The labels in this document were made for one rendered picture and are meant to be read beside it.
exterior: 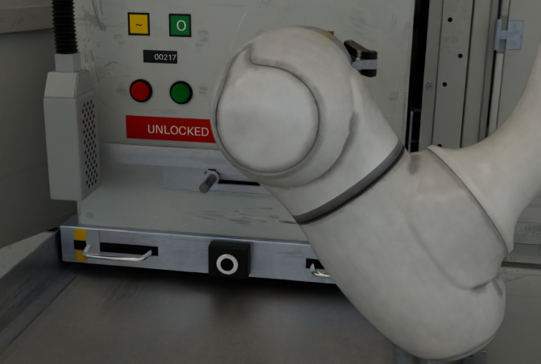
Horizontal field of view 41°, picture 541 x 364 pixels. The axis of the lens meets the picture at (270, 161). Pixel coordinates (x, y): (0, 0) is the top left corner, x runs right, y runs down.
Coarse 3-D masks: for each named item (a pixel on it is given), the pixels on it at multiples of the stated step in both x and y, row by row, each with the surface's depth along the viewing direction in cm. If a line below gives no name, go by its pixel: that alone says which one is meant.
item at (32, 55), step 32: (0, 0) 119; (32, 0) 124; (0, 32) 118; (32, 32) 126; (0, 64) 121; (32, 64) 127; (0, 96) 122; (32, 96) 128; (0, 128) 123; (32, 128) 129; (0, 160) 124; (32, 160) 130; (0, 192) 125; (32, 192) 131; (0, 224) 126; (32, 224) 133
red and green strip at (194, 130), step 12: (132, 120) 106; (144, 120) 106; (156, 120) 105; (168, 120) 105; (180, 120) 105; (192, 120) 105; (204, 120) 104; (132, 132) 107; (144, 132) 106; (156, 132) 106; (168, 132) 106; (180, 132) 105; (192, 132) 105; (204, 132) 105
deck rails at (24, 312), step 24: (48, 240) 109; (24, 264) 102; (48, 264) 110; (72, 264) 116; (0, 288) 96; (24, 288) 103; (48, 288) 107; (0, 312) 96; (24, 312) 100; (0, 336) 94; (408, 360) 90
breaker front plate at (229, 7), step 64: (128, 0) 101; (192, 0) 100; (256, 0) 98; (320, 0) 97; (384, 0) 96; (128, 64) 104; (192, 64) 102; (384, 64) 98; (128, 192) 109; (192, 192) 108; (256, 192) 106
